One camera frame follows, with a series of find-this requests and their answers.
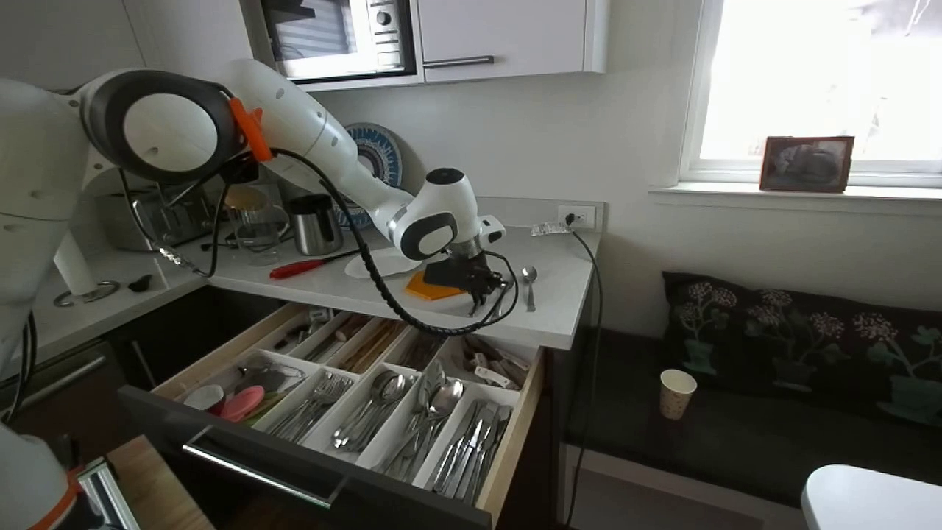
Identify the silver spoon on counter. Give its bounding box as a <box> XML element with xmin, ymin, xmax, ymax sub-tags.
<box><xmin>520</xmin><ymin>265</ymin><xmax>538</xmax><ymax>311</ymax></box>

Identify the white cutlery tray insert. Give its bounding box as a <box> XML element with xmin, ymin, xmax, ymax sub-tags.
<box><xmin>171</xmin><ymin>306</ymin><xmax>541</xmax><ymax>512</ymax></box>

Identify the small dark picture frame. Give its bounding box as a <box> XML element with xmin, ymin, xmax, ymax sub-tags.
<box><xmin>760</xmin><ymin>136</ymin><xmax>854</xmax><ymax>194</ymax></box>

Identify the built-in microwave oven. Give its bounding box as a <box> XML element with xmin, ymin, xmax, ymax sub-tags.
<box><xmin>239</xmin><ymin>0</ymin><xmax>416</xmax><ymax>81</ymax></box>

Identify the white side table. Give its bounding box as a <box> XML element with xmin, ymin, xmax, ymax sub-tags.
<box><xmin>801</xmin><ymin>465</ymin><xmax>942</xmax><ymax>530</ymax></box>

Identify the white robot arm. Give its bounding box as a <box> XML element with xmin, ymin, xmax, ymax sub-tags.
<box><xmin>0</xmin><ymin>59</ymin><xmax>500</xmax><ymax>359</ymax></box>

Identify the open wooden cutlery drawer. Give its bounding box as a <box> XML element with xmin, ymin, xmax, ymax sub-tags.
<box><xmin>120</xmin><ymin>306</ymin><xmax>553</xmax><ymax>530</ymax></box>

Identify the white round lid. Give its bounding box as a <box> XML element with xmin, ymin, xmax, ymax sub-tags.
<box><xmin>185</xmin><ymin>383</ymin><xmax>226</xmax><ymax>411</ymax></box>

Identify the paper cup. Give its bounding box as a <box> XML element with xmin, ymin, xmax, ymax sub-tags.
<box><xmin>660</xmin><ymin>367</ymin><xmax>697</xmax><ymax>420</ymax></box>

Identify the red handled paring knife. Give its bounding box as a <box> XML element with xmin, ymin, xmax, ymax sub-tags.
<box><xmin>268</xmin><ymin>250</ymin><xmax>357</xmax><ymax>278</ymax></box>

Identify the clear glass jar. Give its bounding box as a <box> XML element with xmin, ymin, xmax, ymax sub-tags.
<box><xmin>223</xmin><ymin>184</ymin><xmax>285</xmax><ymax>253</ymax></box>

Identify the black power cord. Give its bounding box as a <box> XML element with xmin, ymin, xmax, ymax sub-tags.
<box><xmin>558</xmin><ymin>219</ymin><xmax>606</xmax><ymax>530</ymax></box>

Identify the steel coffee carafe black handle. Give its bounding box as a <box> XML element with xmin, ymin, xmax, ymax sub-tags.
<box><xmin>288</xmin><ymin>194</ymin><xmax>341</xmax><ymax>256</ymax></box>

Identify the orange silicone mat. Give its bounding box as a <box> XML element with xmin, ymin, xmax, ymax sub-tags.
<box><xmin>405</xmin><ymin>270</ymin><xmax>466</xmax><ymax>299</ymax></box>

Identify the white wall power outlet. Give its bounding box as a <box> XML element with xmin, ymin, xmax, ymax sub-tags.
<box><xmin>555</xmin><ymin>203</ymin><xmax>598</xmax><ymax>230</ymax></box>

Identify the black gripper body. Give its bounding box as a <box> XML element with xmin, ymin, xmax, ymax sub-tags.
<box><xmin>424</xmin><ymin>253</ymin><xmax>500</xmax><ymax>303</ymax></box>

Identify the white upper cabinet door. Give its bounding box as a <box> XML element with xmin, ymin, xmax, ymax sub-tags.
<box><xmin>416</xmin><ymin>0</ymin><xmax>610</xmax><ymax>81</ymax></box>

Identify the small white plate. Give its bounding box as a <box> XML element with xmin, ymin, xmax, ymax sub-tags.
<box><xmin>344</xmin><ymin>247</ymin><xmax>417</xmax><ymax>278</ymax></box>

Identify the white paper towel roll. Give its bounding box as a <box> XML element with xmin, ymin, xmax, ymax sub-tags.
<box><xmin>54</xmin><ymin>236</ymin><xmax>96</xmax><ymax>296</ymax></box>

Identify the blue patterned decorative plate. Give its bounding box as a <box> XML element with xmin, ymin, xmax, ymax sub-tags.
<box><xmin>348</xmin><ymin>122</ymin><xmax>405</xmax><ymax>189</ymax></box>

